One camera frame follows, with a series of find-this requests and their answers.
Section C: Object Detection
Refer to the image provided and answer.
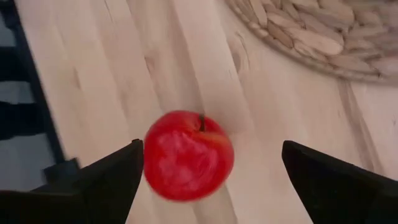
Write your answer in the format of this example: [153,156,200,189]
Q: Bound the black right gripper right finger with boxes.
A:
[281,139,398,224]

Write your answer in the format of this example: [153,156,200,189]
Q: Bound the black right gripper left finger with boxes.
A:
[0,139,144,224]

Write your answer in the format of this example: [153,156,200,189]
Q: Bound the small red apple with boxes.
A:
[142,110,236,202]

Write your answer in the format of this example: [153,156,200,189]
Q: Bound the round woven straw placemat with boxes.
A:
[224,0,398,86]

